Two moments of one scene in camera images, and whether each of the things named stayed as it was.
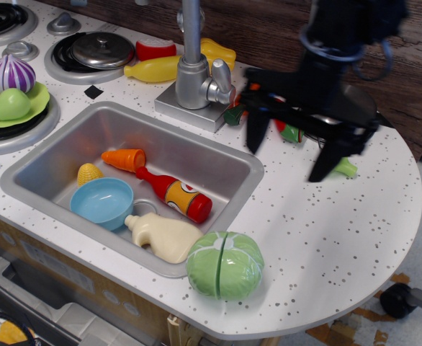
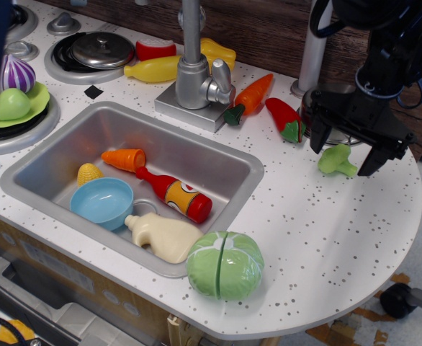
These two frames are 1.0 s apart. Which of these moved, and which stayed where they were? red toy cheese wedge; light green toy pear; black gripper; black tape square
Moved: black gripper
Stayed: black tape square; red toy cheese wedge; light green toy pear
